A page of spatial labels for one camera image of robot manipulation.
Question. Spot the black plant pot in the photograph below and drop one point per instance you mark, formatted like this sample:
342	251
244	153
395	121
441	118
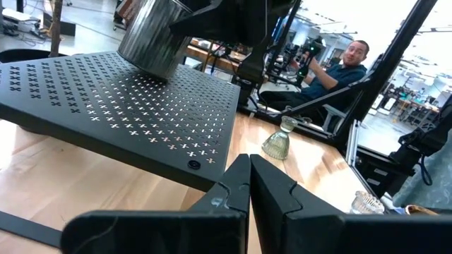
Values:
21	55

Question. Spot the black floor box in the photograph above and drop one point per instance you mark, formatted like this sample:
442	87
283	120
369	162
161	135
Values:
58	24

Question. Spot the ribbed metal candle tin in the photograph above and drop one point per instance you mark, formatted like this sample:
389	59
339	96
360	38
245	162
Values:
152	39

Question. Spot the green ribbed glass candleholder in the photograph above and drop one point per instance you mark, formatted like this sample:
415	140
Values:
277	144

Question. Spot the black aluminium rig frame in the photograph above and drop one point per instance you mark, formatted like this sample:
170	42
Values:
388	63

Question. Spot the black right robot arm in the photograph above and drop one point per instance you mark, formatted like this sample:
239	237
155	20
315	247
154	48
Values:
254	67

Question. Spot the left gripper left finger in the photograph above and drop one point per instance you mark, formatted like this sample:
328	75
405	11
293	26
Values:
176	233

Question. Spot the black handheld leader gripper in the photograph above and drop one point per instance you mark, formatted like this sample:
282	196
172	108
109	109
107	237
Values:
310	53

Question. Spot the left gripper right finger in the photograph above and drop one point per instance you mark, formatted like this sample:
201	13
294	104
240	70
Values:
318	233

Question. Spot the light grey chair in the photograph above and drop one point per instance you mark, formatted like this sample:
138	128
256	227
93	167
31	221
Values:
333	114

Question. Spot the black perforated metal shelf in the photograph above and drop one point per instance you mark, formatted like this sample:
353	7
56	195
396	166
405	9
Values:
106	106

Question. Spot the silver aluminium extrusion piece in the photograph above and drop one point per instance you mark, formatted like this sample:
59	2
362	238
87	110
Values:
353	141

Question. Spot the black base with grey labels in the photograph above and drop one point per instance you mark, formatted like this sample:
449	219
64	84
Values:
381	176

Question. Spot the clear ribbed glass candleholder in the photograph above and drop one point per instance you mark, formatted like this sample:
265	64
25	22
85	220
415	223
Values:
367	202

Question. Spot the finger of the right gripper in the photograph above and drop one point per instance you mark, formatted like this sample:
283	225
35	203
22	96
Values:
212	19

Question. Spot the wooden workbench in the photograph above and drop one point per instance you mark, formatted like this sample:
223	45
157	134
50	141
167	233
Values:
212	58

